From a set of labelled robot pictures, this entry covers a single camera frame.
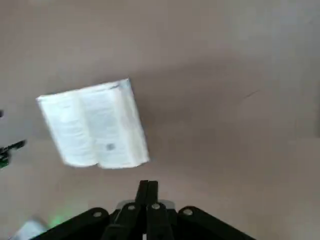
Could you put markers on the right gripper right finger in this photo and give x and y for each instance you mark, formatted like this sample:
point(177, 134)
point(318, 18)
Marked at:
point(160, 220)

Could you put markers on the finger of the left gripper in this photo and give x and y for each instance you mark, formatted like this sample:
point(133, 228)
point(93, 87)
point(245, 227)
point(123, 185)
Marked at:
point(15, 145)

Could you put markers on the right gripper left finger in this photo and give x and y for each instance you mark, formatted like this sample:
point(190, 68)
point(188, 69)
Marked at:
point(127, 215)

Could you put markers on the white blue paperback book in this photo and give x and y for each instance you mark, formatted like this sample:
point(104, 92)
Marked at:
point(87, 125)

